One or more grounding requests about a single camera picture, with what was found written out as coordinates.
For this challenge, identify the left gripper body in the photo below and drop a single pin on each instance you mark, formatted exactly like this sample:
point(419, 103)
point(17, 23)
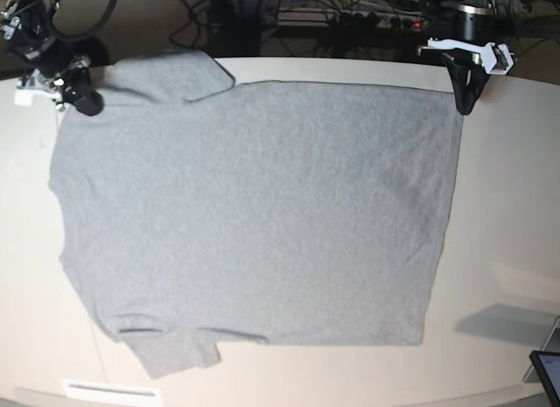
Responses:
point(464, 52)

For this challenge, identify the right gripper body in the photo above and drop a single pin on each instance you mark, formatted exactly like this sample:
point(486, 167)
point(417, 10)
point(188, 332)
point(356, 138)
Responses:
point(76, 72)

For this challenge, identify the grey T-shirt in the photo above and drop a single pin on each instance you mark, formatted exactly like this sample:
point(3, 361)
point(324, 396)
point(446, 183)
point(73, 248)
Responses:
point(197, 211)

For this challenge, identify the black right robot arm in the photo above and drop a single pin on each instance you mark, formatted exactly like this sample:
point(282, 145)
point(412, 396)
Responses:
point(56, 65)

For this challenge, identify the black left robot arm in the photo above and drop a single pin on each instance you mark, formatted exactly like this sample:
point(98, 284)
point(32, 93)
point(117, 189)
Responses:
point(466, 35)

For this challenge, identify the black power strip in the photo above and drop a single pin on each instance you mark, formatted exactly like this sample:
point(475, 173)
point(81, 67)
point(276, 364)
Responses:
point(326, 18)

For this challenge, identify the white label strip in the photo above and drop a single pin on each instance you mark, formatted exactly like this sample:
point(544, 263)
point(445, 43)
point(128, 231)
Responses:
point(115, 394)

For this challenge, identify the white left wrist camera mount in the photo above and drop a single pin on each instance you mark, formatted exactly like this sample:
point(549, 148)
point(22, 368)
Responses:
point(496, 59)

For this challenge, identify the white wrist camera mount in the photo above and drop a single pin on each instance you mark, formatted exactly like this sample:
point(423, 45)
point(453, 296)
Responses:
point(496, 59)
point(28, 88)

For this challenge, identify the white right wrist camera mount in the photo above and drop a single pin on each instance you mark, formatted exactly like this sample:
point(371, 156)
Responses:
point(28, 88)

